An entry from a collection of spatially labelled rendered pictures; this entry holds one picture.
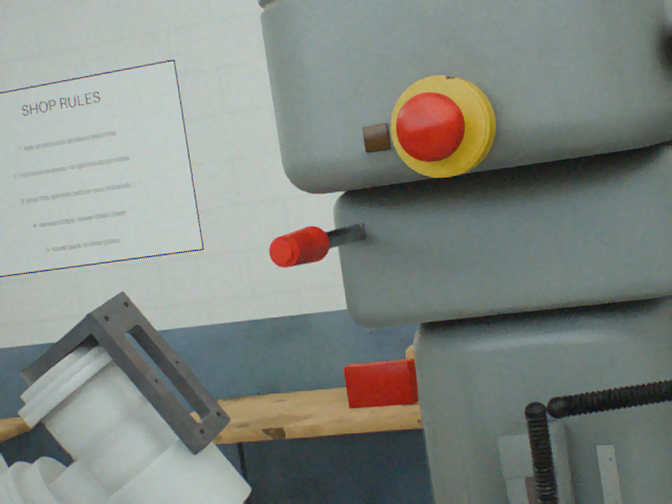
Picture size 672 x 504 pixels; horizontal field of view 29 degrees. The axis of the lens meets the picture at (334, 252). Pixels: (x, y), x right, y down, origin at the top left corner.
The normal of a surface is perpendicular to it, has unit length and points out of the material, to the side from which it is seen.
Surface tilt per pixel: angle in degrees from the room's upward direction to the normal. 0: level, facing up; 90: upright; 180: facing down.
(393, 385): 90
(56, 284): 90
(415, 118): 86
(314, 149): 90
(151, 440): 73
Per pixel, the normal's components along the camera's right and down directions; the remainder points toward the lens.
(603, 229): -0.33, 0.10
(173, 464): 0.39, -0.30
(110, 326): 0.71, -0.59
